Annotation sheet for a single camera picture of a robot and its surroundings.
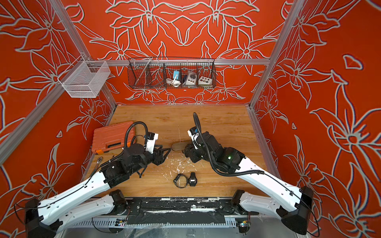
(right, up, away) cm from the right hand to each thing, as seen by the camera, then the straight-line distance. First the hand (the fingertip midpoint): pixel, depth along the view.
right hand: (185, 148), depth 69 cm
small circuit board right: (+28, -38, +1) cm, 47 cm away
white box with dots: (+11, +39, +26) cm, 48 cm away
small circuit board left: (-32, -37, +2) cm, 49 cm away
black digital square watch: (+3, -18, +7) cm, 20 cm away
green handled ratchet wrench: (-53, -12, +19) cm, 58 cm away
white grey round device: (+3, +39, +22) cm, 45 cm away
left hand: (-9, 0, +2) cm, 10 cm away
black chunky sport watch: (-5, -19, +10) cm, 22 cm away
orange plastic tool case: (-49, +2, +26) cm, 55 cm away
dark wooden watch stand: (-5, -4, +27) cm, 28 cm away
